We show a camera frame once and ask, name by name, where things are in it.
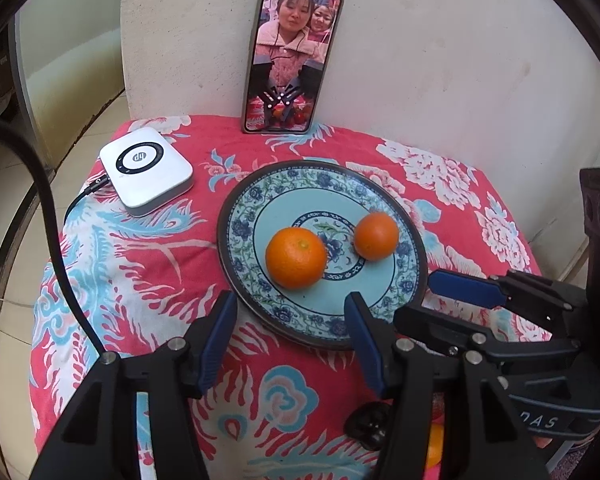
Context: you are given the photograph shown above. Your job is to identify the thick black cable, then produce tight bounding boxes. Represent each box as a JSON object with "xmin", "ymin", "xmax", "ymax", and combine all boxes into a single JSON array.
[{"xmin": 0, "ymin": 121, "xmax": 106, "ymax": 358}]

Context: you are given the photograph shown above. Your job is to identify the smartphone with lit screen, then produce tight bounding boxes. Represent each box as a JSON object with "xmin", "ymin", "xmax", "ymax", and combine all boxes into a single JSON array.
[{"xmin": 242, "ymin": 0, "xmax": 344, "ymax": 135}]

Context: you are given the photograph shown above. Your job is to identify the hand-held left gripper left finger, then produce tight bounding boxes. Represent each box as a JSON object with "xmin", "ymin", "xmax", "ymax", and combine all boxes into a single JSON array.
[{"xmin": 30, "ymin": 290, "xmax": 239, "ymax": 480}]

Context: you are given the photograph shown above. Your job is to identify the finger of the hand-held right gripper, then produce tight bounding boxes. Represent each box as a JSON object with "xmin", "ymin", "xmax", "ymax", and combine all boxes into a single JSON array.
[
  {"xmin": 394, "ymin": 304, "xmax": 584, "ymax": 369},
  {"xmin": 427, "ymin": 269, "xmax": 589, "ymax": 329}
]

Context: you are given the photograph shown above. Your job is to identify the white square electronic device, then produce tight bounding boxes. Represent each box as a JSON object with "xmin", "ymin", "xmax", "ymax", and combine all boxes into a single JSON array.
[{"xmin": 99, "ymin": 127, "xmax": 195, "ymax": 218}]

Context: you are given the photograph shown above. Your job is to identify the dark metal frame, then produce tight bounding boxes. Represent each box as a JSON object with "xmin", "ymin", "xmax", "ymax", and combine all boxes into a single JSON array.
[{"xmin": 0, "ymin": 10, "xmax": 56, "ymax": 301}]

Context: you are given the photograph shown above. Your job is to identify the dark plum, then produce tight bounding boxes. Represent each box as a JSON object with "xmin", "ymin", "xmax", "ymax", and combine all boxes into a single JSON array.
[{"xmin": 343, "ymin": 402, "xmax": 393, "ymax": 451}]

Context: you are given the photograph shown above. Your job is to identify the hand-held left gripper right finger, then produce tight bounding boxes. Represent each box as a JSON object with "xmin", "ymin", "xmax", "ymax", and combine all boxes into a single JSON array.
[{"xmin": 343, "ymin": 292, "xmax": 551, "ymax": 480}]

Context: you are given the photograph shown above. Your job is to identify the red floral cloth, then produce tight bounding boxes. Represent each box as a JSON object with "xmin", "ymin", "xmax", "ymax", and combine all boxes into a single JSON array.
[{"xmin": 30, "ymin": 114, "xmax": 546, "ymax": 480}]

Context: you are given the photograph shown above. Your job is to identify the thin black charging cable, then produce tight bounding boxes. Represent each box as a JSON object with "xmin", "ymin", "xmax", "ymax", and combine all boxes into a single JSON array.
[{"xmin": 62, "ymin": 175, "xmax": 112, "ymax": 226}]

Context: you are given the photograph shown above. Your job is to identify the small orange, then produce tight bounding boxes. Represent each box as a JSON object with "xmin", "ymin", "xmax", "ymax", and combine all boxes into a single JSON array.
[{"xmin": 353, "ymin": 211, "xmax": 400, "ymax": 261}]

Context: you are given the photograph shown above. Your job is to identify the blue floral ceramic plate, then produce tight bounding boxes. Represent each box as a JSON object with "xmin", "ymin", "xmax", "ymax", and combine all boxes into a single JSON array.
[{"xmin": 216, "ymin": 159, "xmax": 429, "ymax": 352}]

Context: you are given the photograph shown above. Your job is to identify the large orange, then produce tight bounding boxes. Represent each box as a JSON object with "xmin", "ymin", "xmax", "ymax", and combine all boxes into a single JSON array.
[{"xmin": 265, "ymin": 226, "xmax": 328, "ymax": 290}]

